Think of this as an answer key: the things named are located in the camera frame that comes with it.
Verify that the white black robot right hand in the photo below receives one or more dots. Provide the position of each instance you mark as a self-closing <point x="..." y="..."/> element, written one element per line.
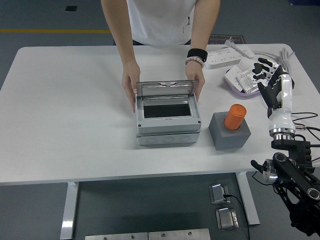
<point x="282" y="117"/>

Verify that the person's left hand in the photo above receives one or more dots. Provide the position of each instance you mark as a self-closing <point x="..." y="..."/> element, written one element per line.
<point x="195" y="73"/>

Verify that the person's right hand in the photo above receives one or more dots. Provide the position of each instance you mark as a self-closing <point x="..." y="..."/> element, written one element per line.
<point x="130" y="77"/>

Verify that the orange cylindrical battery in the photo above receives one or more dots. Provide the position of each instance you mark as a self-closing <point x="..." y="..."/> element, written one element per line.
<point x="235" y="116"/>

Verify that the grey plastic junction box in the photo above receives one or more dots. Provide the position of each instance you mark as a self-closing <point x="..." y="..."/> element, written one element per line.
<point x="167" y="125"/>

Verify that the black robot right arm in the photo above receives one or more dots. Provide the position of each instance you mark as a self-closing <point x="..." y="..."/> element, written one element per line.
<point x="292" y="172"/>

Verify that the person's left forearm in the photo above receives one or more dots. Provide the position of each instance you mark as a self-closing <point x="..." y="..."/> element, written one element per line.
<point x="202" y="30"/>

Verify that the person's right forearm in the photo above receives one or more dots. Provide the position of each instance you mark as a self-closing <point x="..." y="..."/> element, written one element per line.
<point x="120" y="37"/>

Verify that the metal floor socket box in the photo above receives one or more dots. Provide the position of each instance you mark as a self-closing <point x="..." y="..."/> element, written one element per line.
<point x="217" y="192"/>
<point x="226" y="218"/>

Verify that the black smartwatch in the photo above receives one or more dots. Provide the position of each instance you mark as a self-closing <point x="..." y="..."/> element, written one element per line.
<point x="197" y="53"/>

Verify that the white power strip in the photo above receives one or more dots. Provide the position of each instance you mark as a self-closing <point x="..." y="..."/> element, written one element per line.
<point x="222" y="58"/>

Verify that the brown floor sign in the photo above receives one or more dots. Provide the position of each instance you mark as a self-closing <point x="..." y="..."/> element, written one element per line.
<point x="225" y="39"/>

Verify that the white power plug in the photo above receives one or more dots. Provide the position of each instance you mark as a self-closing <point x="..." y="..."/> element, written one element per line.
<point x="230" y="42"/>

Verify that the purple plastic tray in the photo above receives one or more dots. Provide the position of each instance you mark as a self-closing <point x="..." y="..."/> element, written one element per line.
<point x="240" y="94"/>

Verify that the clear plastic packet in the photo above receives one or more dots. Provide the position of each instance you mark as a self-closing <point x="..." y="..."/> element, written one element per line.
<point x="246" y="65"/>

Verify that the grey cube holder block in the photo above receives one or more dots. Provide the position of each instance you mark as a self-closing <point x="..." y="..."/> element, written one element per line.
<point x="230" y="140"/>

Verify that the person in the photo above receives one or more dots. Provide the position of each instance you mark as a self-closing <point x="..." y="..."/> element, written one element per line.
<point x="160" y="22"/>

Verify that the white table leg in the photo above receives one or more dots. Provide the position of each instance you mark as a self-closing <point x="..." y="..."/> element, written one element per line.
<point x="68" y="210"/>
<point x="248" y="200"/>

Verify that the black floor hatch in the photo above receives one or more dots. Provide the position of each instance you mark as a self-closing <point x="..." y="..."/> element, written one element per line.
<point x="71" y="8"/>

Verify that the grey metal plate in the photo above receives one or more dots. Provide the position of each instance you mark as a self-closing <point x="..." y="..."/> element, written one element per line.
<point x="116" y="236"/>
<point x="178" y="234"/>

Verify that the white wall switch panel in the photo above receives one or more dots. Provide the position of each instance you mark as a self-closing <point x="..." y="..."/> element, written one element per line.
<point x="231" y="76"/>

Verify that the packaged wall socket with label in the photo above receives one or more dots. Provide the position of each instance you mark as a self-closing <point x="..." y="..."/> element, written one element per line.
<point x="246" y="82"/>

